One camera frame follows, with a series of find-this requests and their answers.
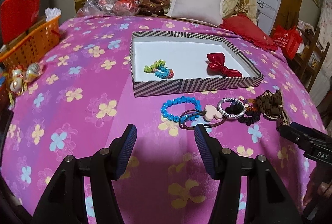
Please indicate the red satin bow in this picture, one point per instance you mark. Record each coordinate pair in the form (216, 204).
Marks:
(217, 65)

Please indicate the red ruffled cushion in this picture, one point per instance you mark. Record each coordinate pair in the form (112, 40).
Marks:
(244, 27)

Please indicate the white tissue paper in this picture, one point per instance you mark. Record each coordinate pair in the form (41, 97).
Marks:
(52, 13)

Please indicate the pink floral bed sheet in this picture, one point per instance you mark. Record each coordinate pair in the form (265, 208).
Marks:
(85, 99)

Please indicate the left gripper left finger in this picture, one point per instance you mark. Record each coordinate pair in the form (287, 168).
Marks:
(63, 199)

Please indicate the brown tie pink mouse charm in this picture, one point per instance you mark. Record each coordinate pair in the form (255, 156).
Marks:
(209, 117)

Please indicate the grey white pillow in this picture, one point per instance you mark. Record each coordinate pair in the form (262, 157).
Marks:
(206, 12)

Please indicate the red shopping bag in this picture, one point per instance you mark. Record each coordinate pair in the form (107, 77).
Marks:
(288, 40)

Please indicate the red paper bag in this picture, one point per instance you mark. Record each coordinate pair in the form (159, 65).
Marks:
(17, 16)

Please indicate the orange plastic basket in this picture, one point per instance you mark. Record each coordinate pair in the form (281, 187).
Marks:
(33, 46)

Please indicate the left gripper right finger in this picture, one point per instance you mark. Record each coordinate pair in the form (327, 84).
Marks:
(268, 200)

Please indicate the clear plastic bag of items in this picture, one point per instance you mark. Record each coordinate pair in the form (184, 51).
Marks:
(109, 8)

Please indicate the wooden chair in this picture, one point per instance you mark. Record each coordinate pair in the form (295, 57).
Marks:
(310, 61)

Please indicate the person right hand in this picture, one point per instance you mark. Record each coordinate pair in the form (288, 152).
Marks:
(317, 186)

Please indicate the striped black white box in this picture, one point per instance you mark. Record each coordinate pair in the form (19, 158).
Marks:
(186, 54)

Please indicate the brown leopard scrunchie bow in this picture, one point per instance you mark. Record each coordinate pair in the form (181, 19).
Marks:
(271, 106)

